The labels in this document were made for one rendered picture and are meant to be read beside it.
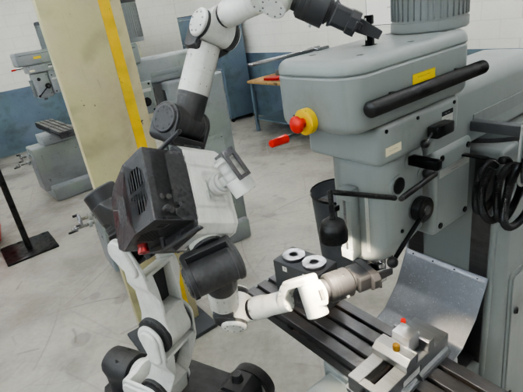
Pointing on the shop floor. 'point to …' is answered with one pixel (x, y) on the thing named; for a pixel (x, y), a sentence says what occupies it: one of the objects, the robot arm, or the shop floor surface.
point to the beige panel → (103, 102)
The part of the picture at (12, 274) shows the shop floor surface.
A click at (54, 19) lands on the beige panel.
